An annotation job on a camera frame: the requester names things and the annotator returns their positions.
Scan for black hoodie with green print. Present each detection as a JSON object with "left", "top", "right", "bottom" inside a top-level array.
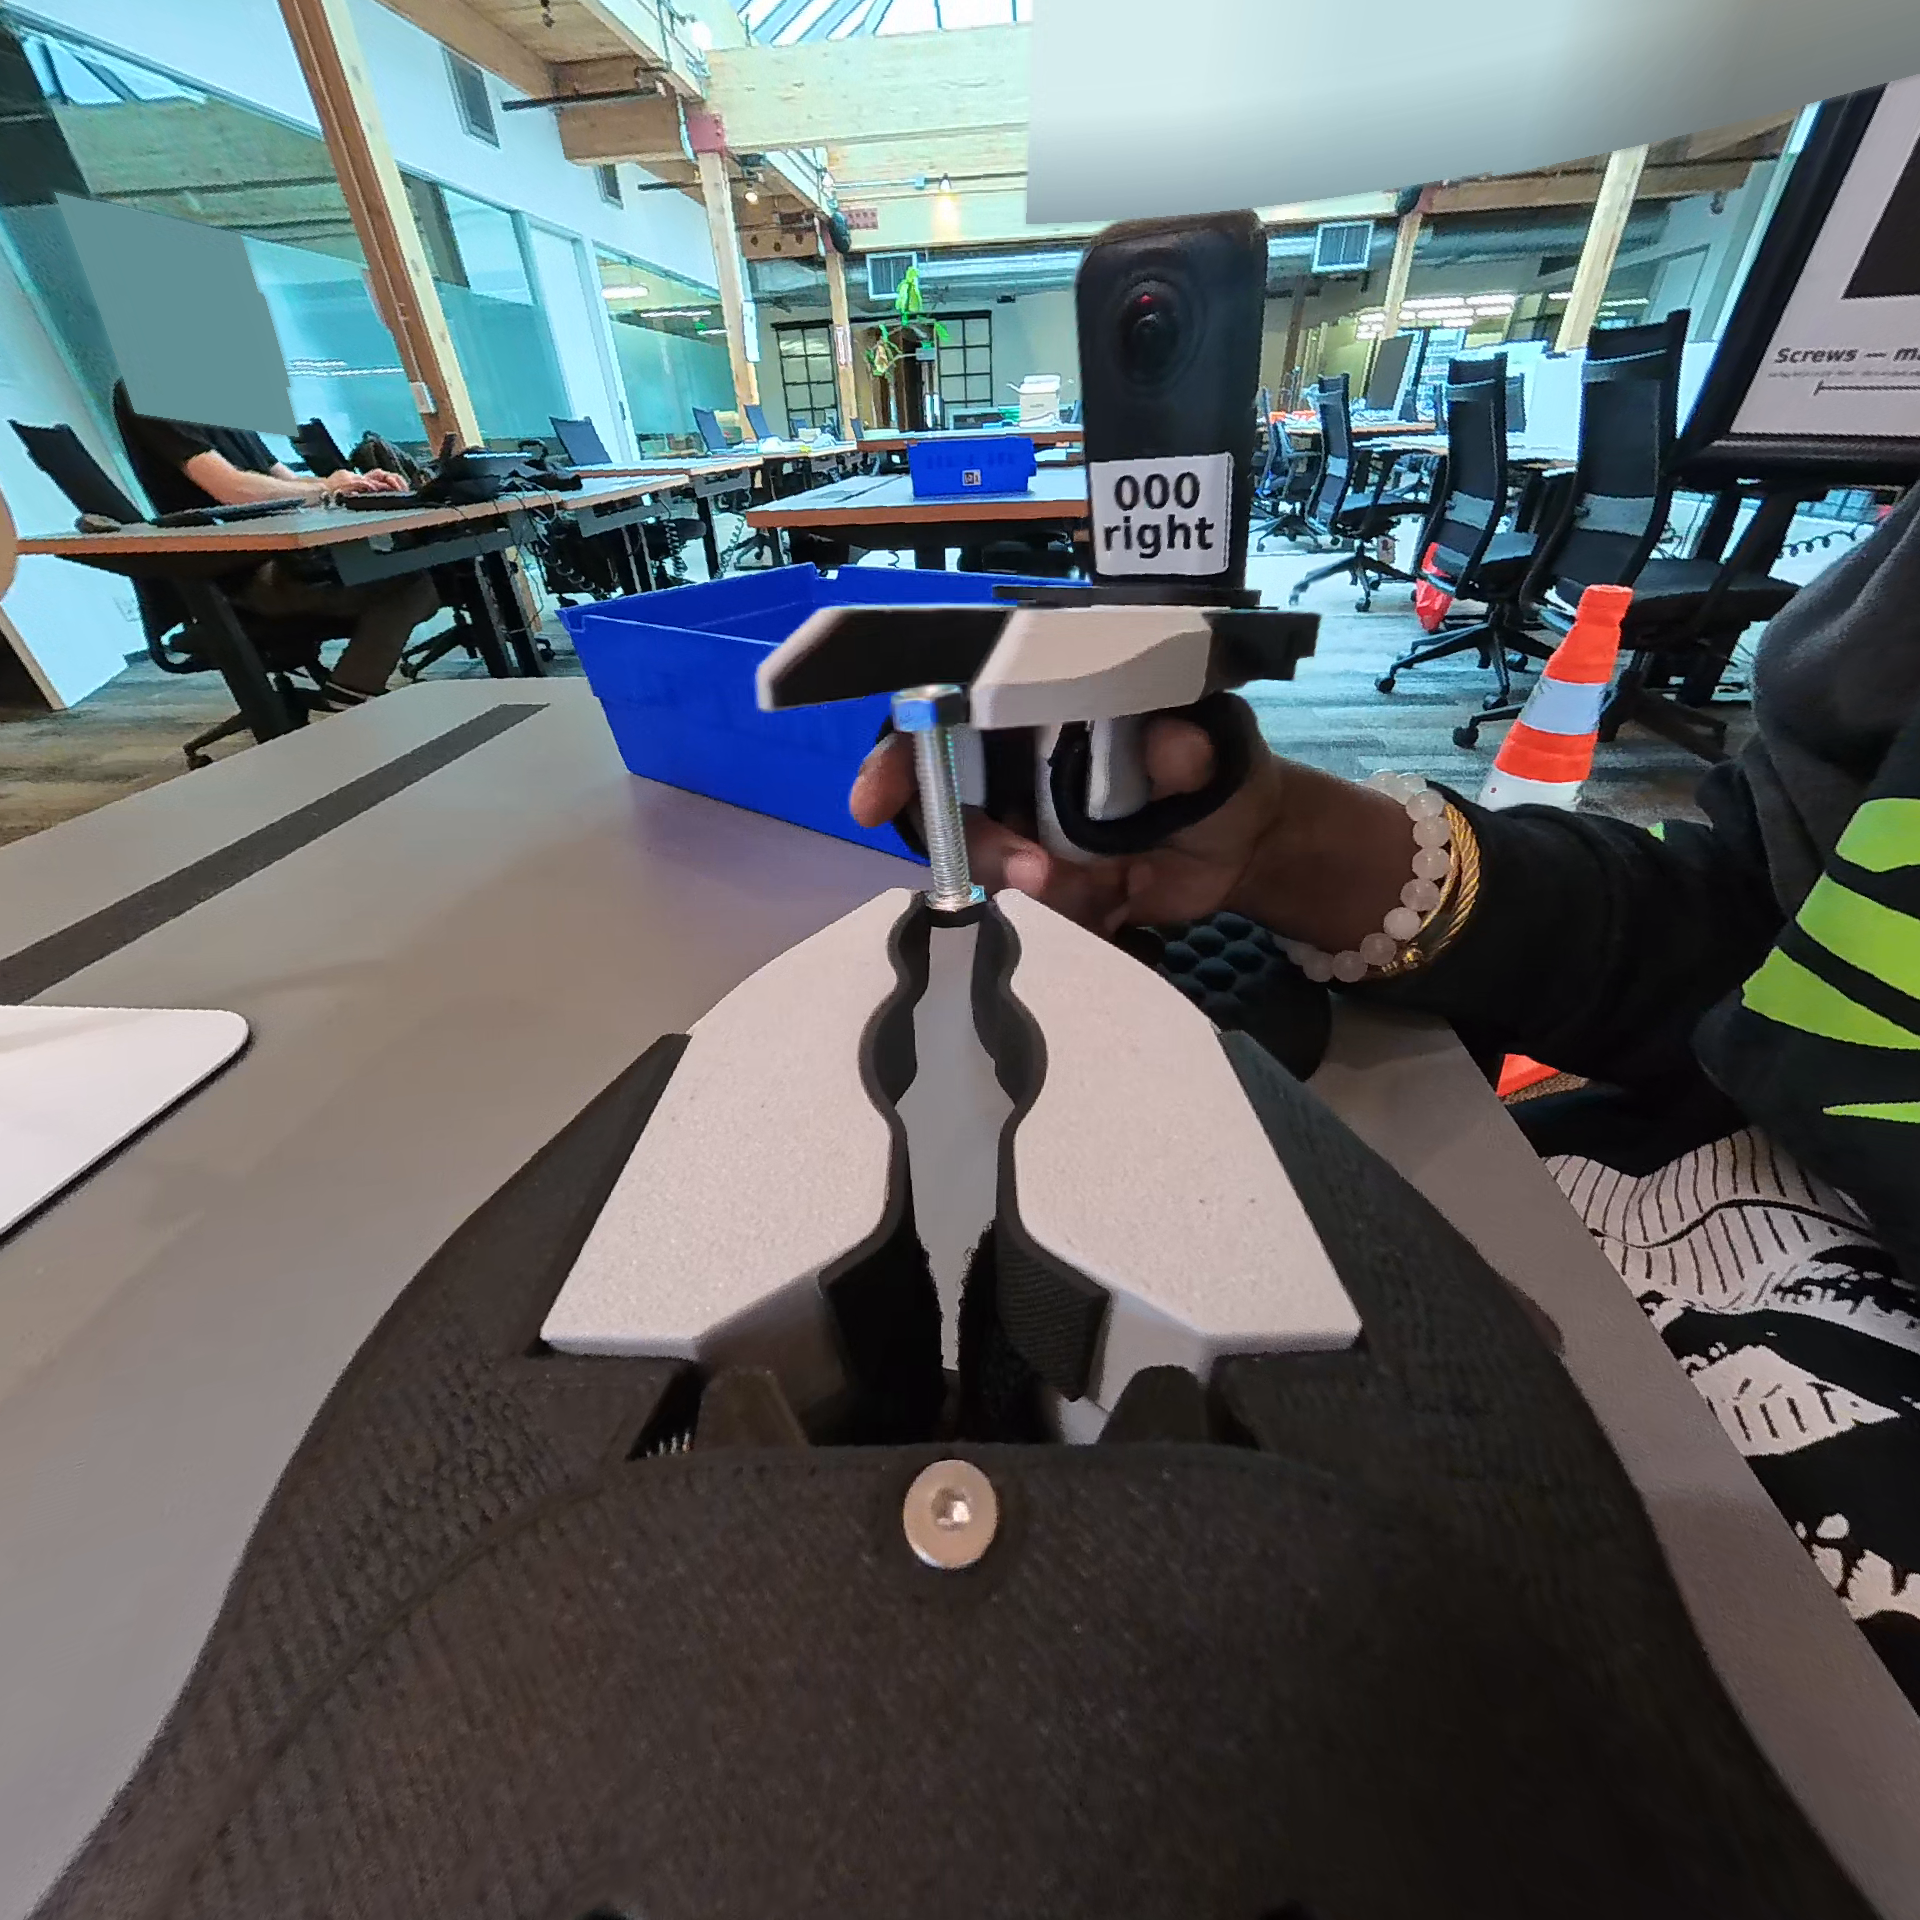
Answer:
[{"left": 1695, "top": 497, "right": 1920, "bottom": 1261}]

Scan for black wrist rest pad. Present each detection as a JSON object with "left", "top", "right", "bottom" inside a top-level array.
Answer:
[{"left": 1139, "top": 911, "right": 1336, "bottom": 1082}]

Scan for blue plastic bin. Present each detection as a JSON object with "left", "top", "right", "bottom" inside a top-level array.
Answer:
[
  {"left": 566, "top": 566, "right": 1039, "bottom": 866},
  {"left": 909, "top": 437, "right": 1041, "bottom": 500}
]

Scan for person's right hand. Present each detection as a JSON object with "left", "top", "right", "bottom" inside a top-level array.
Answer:
[{"left": 847, "top": 695, "right": 1411, "bottom": 938}]

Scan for long office desk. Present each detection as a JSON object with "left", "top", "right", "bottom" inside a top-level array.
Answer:
[{"left": 17, "top": 452, "right": 767, "bottom": 737}]

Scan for black office chair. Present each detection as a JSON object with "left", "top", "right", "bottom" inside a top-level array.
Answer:
[{"left": 1381, "top": 309, "right": 1803, "bottom": 752}]

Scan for beaded bracelet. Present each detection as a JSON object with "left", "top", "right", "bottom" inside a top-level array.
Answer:
[{"left": 1285, "top": 774, "right": 1482, "bottom": 986}]

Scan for brown office desk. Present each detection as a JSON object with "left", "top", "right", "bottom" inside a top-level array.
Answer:
[{"left": 751, "top": 475, "right": 1086, "bottom": 572}]

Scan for green potted plant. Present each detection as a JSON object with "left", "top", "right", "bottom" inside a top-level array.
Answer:
[{"left": 878, "top": 256, "right": 950, "bottom": 377}]

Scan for person's right forearm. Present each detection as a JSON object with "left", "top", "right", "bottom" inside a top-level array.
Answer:
[{"left": 1441, "top": 722, "right": 1831, "bottom": 1089}]

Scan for orange traffic cone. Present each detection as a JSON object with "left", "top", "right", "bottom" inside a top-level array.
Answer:
[{"left": 1478, "top": 584, "right": 1635, "bottom": 814}]

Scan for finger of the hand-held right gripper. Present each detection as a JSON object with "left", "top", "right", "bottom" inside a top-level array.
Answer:
[
  {"left": 966, "top": 609, "right": 1323, "bottom": 746},
  {"left": 758, "top": 611, "right": 1005, "bottom": 714}
]

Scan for sign board on white stand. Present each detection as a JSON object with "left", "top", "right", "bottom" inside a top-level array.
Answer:
[{"left": 0, "top": 1006, "right": 251, "bottom": 1238}]

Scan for black framed instruction sign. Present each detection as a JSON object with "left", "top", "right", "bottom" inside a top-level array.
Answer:
[{"left": 1680, "top": 85, "right": 1920, "bottom": 485}]

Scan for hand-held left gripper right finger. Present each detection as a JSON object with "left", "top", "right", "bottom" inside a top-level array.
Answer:
[{"left": 1000, "top": 887, "right": 1369, "bottom": 1412}]

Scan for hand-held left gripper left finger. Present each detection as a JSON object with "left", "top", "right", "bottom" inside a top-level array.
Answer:
[{"left": 545, "top": 887, "right": 917, "bottom": 1367}]

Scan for thin steel bolt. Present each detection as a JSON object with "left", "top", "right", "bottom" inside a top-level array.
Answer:
[{"left": 892, "top": 685, "right": 985, "bottom": 919}]

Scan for black and white printed trousers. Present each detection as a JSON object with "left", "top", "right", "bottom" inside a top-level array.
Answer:
[{"left": 1545, "top": 1126, "right": 1920, "bottom": 1712}]

